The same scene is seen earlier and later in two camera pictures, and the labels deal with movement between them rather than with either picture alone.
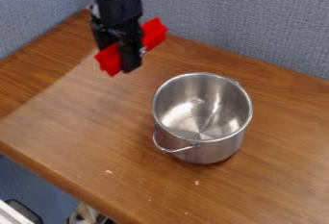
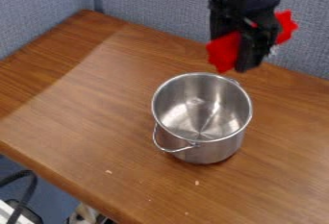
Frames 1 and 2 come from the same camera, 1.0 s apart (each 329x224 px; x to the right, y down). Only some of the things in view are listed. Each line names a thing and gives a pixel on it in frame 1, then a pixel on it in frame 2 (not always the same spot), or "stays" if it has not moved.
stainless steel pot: (202, 111) stays
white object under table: (87, 214) stays
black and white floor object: (16, 213) stays
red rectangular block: (110, 57) to (222, 49)
